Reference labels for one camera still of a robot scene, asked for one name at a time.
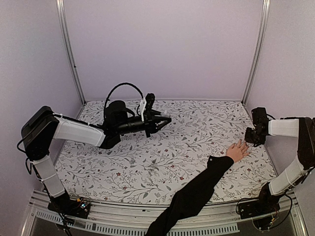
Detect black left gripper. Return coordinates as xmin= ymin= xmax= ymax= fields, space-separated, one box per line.
xmin=115 ymin=109 xmax=171 ymax=137

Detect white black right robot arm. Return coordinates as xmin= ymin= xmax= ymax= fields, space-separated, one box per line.
xmin=244 ymin=117 xmax=315 ymax=214

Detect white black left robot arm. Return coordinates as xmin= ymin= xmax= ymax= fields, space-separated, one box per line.
xmin=17 ymin=99 xmax=172 ymax=213

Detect black sleeved forearm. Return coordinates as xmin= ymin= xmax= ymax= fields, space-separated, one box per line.
xmin=146 ymin=156 xmax=234 ymax=236

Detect person's bare hand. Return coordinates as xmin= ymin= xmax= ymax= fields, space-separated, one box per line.
xmin=226 ymin=140 xmax=250 ymax=163

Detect floral patterned table mat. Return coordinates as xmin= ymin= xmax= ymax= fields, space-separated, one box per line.
xmin=50 ymin=99 xmax=280 ymax=206

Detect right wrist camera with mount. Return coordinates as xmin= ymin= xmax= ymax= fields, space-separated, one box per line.
xmin=251 ymin=107 xmax=270 ymax=127

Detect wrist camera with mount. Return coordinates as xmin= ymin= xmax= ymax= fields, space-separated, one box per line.
xmin=251 ymin=107 xmax=270 ymax=127
xmin=136 ymin=93 xmax=155 ymax=121

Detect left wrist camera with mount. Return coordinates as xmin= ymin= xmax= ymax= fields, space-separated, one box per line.
xmin=136 ymin=93 xmax=155 ymax=121

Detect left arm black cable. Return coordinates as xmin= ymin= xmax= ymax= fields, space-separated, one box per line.
xmin=104 ymin=83 xmax=144 ymax=106

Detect right aluminium frame post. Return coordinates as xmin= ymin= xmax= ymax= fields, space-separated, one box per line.
xmin=242 ymin=0 xmax=271 ymax=106

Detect aluminium frame post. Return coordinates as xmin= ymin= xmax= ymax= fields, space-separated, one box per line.
xmin=242 ymin=0 xmax=271 ymax=106
xmin=56 ymin=0 xmax=86 ymax=105

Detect aluminium front rail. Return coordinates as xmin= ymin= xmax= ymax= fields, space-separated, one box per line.
xmin=21 ymin=191 xmax=309 ymax=236

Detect left aluminium frame post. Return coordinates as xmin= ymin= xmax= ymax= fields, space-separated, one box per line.
xmin=56 ymin=0 xmax=86 ymax=105

